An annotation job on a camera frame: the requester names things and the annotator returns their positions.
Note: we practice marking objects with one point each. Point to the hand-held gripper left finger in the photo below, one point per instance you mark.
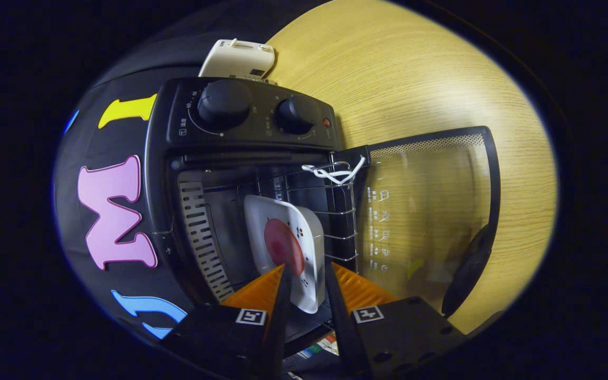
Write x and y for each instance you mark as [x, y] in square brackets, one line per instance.
[282, 316]

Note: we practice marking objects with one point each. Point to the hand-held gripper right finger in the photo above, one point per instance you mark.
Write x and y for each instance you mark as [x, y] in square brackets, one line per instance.
[341, 327]

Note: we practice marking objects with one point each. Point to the white square plate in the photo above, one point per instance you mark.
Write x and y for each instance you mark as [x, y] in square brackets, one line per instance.
[262, 211]

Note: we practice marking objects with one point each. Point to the black toaster oven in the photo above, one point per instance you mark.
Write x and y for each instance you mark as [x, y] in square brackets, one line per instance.
[251, 126]

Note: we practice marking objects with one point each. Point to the white bread toaster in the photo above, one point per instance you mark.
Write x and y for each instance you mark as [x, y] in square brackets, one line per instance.
[235, 60]

